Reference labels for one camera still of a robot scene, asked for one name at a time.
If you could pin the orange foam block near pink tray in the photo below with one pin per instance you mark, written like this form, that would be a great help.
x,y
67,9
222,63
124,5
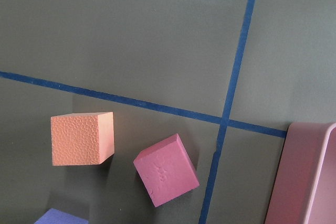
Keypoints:
x,y
82,138

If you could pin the purple foam block near pink tray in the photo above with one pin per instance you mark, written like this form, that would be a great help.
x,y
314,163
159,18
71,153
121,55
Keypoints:
x,y
55,216

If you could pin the pink plastic tray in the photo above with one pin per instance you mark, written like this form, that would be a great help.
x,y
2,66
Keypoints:
x,y
304,189

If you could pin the pink-red foam block right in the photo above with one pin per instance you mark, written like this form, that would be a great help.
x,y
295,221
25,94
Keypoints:
x,y
166,170

